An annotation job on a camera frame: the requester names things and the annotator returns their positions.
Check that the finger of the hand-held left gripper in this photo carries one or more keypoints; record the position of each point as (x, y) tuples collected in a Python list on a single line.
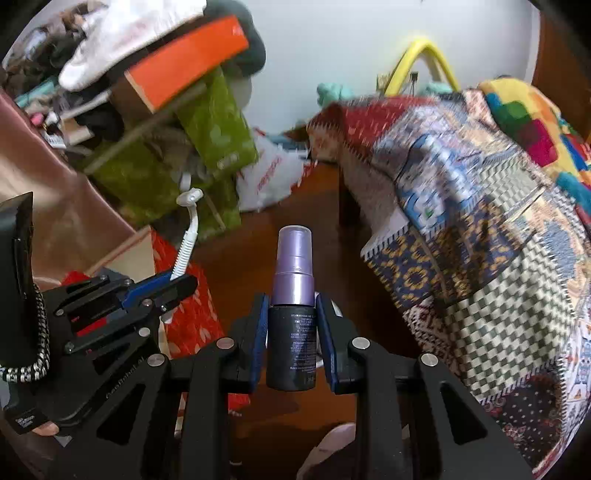
[(138, 321), (147, 288)]

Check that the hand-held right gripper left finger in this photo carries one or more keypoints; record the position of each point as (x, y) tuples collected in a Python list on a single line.
[(258, 346)]

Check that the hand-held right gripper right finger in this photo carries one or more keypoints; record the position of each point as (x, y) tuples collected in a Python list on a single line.
[(325, 346)]

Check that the dark spray bottle purple cap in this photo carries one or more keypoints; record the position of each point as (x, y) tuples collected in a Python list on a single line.
[(293, 332)]

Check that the person's left hand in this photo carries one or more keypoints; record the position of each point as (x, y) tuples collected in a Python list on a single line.
[(46, 429)]

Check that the red patterned box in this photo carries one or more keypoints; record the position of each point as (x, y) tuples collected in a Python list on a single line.
[(198, 314)]

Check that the brown satin cloth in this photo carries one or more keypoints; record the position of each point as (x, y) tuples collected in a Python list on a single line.
[(55, 184)]

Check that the white plastic bag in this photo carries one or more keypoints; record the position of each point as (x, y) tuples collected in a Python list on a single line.
[(268, 175)]

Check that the patchwork checkered quilt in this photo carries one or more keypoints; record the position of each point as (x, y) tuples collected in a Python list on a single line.
[(471, 240)]

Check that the orange box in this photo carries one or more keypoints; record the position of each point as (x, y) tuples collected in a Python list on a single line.
[(184, 64)]

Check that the pile of mixed clutter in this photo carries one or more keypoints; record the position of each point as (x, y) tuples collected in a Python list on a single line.
[(51, 83)]

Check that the white cloth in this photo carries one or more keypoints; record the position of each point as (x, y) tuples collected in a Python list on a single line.
[(129, 37)]

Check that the teal soft toy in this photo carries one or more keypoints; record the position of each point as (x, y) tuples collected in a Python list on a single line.
[(332, 92)]

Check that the dark grey cloth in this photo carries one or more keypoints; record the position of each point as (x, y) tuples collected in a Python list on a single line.
[(244, 32)]

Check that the colourful patch blanket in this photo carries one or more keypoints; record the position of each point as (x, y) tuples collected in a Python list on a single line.
[(540, 124)]

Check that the yellow hoop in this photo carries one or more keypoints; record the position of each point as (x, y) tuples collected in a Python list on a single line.
[(425, 50)]

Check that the brown wooden door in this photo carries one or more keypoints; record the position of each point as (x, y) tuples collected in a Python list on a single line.
[(561, 60)]

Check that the wooden bed frame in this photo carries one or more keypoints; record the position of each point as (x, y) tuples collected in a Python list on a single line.
[(353, 198)]

